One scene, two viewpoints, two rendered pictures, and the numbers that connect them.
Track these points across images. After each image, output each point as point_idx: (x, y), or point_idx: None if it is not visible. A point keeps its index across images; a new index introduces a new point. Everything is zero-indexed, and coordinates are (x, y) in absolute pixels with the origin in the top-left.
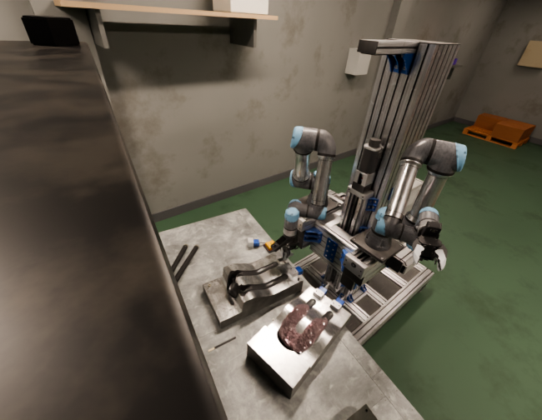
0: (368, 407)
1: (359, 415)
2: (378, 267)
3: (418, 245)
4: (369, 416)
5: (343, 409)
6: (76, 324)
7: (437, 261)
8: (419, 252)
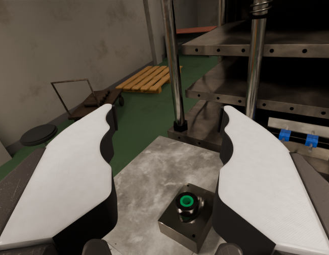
0: (193, 239)
1: (199, 226)
2: None
3: (305, 228)
4: (189, 231)
5: (216, 243)
6: None
7: (113, 150)
8: (237, 137)
